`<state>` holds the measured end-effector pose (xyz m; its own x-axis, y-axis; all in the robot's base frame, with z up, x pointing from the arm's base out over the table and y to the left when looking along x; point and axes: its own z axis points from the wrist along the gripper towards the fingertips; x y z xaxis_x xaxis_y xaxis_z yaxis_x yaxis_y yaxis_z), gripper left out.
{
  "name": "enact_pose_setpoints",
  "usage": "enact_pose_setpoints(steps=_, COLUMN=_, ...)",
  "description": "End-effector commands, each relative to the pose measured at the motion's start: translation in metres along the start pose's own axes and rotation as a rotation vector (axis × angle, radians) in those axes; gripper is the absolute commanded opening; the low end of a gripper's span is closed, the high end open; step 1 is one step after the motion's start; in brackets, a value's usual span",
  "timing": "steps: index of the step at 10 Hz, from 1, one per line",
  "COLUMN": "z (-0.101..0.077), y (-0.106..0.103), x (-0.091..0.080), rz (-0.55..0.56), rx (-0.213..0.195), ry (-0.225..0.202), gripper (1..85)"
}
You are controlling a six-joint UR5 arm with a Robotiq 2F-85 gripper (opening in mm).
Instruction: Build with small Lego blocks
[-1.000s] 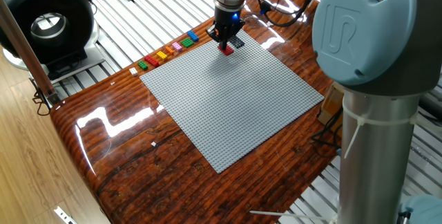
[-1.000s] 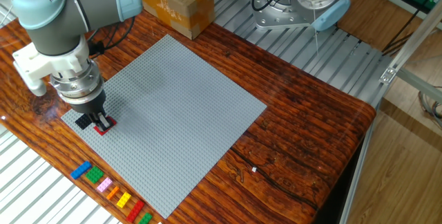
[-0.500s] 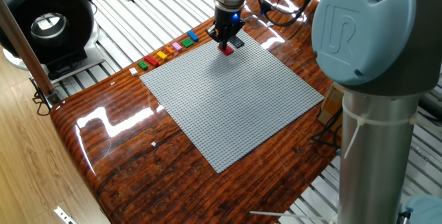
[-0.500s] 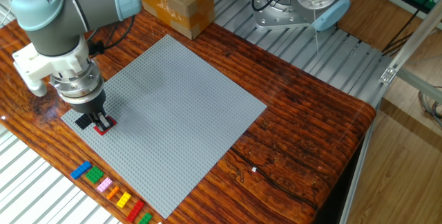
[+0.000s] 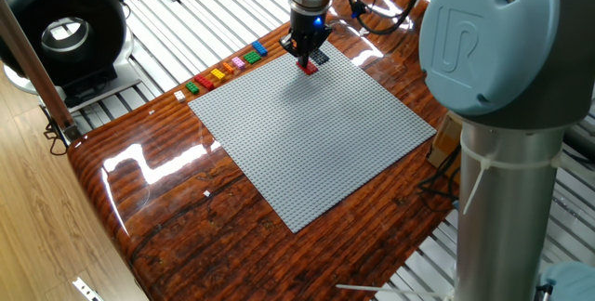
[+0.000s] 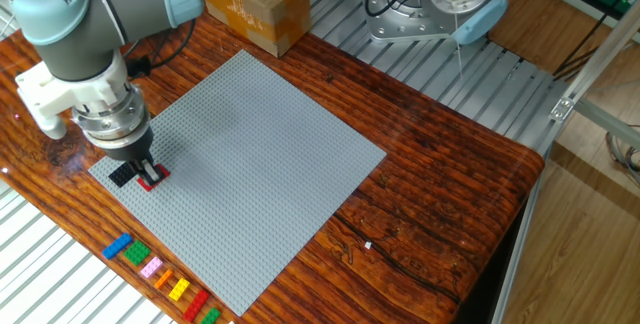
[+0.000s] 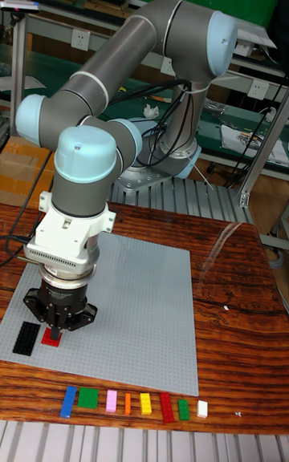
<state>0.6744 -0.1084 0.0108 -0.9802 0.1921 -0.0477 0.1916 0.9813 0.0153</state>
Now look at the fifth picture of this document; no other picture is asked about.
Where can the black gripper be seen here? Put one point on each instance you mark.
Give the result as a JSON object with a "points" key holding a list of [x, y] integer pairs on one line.
{"points": [[309, 27]]}

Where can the wide red Lego plate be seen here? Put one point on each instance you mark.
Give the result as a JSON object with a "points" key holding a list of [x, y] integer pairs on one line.
{"points": [[309, 69]]}

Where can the black Lego plate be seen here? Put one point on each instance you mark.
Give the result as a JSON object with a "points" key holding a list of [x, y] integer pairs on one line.
{"points": [[321, 57]]}

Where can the blue Lego plate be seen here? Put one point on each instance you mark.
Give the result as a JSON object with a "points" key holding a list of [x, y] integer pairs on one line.
{"points": [[260, 48]]}

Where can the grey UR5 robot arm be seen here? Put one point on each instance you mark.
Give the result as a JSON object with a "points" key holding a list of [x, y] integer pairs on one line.
{"points": [[502, 199]]}

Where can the green square Lego plate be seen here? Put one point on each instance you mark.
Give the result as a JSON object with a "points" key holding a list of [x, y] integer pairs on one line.
{"points": [[252, 57]]}

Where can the pink Lego brick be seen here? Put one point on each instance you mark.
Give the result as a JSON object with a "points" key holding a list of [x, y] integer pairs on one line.
{"points": [[238, 62]]}

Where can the thin orange Lego brick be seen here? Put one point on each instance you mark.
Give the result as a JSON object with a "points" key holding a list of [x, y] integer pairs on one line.
{"points": [[228, 68]]}

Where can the yellow Lego brick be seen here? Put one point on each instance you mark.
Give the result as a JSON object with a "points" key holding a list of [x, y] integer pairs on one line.
{"points": [[218, 74]]}

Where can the grey Lego baseplate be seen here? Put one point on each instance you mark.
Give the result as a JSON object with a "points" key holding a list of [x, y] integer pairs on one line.
{"points": [[311, 138]]}

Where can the long red Lego plate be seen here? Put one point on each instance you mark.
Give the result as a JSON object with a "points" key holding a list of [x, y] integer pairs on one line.
{"points": [[204, 82]]}

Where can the small green Lego brick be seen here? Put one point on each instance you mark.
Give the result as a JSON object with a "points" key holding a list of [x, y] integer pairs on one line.
{"points": [[192, 87]]}

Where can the white Lego brick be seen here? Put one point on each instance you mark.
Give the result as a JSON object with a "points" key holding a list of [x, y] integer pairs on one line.
{"points": [[180, 96]]}

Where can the crumpled white paper scrap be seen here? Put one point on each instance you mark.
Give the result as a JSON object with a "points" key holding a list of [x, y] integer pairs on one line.
{"points": [[363, 30]]}

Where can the taped cardboard box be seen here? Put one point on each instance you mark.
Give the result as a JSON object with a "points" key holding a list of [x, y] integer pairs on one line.
{"points": [[446, 143]]}

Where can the looped white zip tie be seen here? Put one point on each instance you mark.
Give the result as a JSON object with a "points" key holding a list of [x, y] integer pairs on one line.
{"points": [[511, 164]]}

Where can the slanted metal frame beam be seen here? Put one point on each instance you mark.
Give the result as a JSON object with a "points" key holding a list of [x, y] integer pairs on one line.
{"points": [[32, 69]]}

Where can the white metal bracket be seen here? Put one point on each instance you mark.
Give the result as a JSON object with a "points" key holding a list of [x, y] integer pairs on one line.
{"points": [[86, 288]]}

